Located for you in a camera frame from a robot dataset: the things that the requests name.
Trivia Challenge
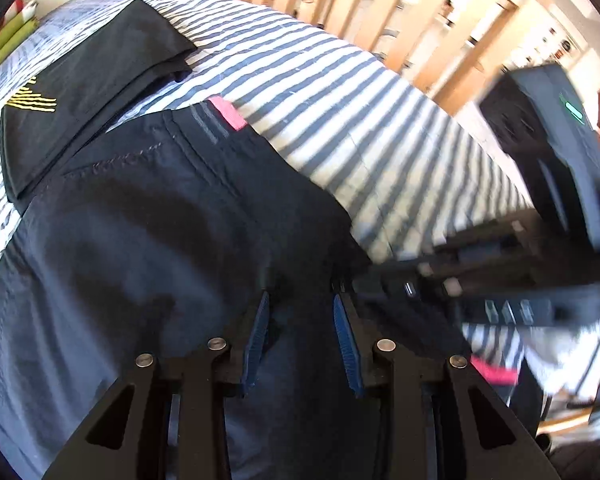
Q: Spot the red floral folded blanket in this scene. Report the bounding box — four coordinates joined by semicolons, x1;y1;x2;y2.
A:
7;0;40;21

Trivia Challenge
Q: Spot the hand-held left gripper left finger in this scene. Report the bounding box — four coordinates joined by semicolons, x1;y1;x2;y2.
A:
42;291;271;480

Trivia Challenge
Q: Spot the blue white striped bed quilt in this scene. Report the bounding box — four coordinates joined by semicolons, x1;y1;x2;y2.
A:
0;0;538;361

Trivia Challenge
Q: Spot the person's right hand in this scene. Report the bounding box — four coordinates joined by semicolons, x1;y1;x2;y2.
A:
522;321;600;401

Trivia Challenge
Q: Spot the wooden slatted bed rail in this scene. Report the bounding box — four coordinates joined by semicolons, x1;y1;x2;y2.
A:
92;0;581;111

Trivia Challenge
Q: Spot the folded black garment yellow print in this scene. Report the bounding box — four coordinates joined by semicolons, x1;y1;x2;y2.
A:
0;0;198;201

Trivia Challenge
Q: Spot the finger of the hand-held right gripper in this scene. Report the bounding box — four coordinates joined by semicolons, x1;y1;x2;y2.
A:
352;259;463;313
420;217;543;267

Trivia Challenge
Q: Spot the navy shorts pink label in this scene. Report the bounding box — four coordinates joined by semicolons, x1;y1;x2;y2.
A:
0;97;546;480

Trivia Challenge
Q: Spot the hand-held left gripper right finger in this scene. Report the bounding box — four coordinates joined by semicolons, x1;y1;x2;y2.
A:
333;294;561;480

